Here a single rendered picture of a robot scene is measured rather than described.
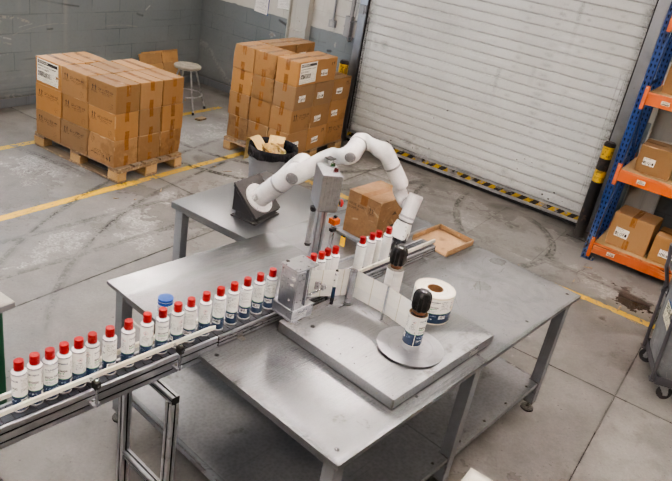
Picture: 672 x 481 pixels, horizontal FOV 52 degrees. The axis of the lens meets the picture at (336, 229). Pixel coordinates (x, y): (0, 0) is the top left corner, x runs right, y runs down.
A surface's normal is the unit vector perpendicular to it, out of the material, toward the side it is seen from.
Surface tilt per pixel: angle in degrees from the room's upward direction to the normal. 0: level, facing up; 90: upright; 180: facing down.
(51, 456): 0
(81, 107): 89
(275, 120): 90
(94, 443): 0
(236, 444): 1
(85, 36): 90
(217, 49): 90
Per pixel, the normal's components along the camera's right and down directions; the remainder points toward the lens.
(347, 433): 0.16, -0.89
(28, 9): 0.81, 0.36
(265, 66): -0.52, 0.29
